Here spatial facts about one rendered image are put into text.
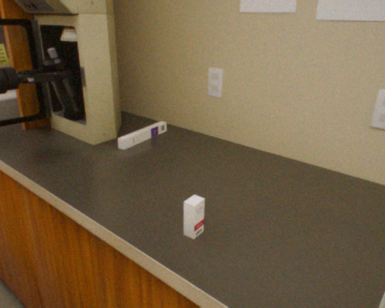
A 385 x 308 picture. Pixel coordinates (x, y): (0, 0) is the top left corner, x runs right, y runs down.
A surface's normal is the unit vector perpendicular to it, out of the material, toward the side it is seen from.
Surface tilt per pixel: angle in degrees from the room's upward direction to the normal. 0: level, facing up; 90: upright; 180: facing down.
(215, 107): 90
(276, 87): 90
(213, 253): 0
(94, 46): 90
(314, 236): 0
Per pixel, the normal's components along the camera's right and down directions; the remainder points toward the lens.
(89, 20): 0.76, 0.26
